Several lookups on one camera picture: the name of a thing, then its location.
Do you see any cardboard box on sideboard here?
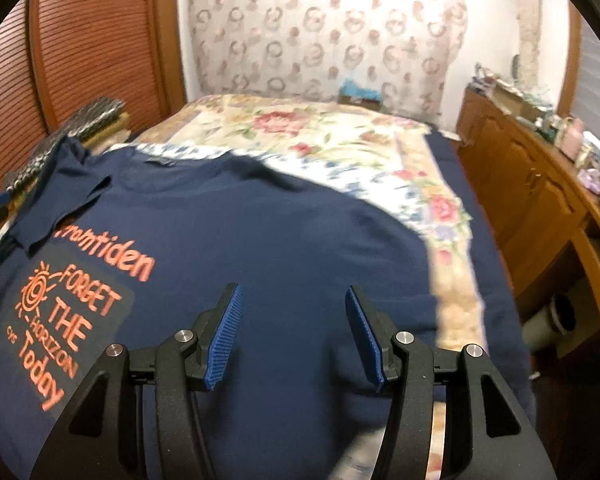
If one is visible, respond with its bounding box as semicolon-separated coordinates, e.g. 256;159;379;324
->
489;80;532;116

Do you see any circle-patterned sheer curtain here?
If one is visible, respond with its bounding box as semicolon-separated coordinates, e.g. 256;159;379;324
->
188;0;468;122

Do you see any navy blue bed sheet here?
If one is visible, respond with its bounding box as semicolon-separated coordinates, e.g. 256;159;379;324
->
426;129;536;422

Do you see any dark circle-patterned folded cloth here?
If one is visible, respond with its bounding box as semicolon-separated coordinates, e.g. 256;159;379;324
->
2;96;127;194

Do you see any beige tied window curtain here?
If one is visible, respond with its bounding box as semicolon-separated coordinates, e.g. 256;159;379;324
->
517;0;542;91

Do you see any blue floral white blanket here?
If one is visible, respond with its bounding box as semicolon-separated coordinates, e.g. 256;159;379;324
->
104;142;429;203

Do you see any cardboard box with blue bag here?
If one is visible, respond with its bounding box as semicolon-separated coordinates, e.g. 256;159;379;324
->
338;79;382;112

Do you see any brown louvered wardrobe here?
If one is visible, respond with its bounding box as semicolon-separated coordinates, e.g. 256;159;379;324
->
0;0;186;192

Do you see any pink jug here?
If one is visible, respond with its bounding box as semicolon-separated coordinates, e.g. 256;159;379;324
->
559;117;584;162

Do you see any grey window blind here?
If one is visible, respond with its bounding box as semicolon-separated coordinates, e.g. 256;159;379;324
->
571;20;600;138

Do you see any navy blue printed t-shirt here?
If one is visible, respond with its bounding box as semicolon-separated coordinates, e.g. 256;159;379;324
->
0;141;438;479

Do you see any yellow folded cloth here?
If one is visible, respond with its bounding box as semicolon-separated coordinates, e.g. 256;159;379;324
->
82;112;131;148

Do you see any wooden sideboard cabinet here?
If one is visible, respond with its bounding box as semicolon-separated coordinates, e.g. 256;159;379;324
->
456;90;600;358

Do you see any floral pink bed quilt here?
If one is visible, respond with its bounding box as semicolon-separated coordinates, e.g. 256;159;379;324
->
135;94;486;350

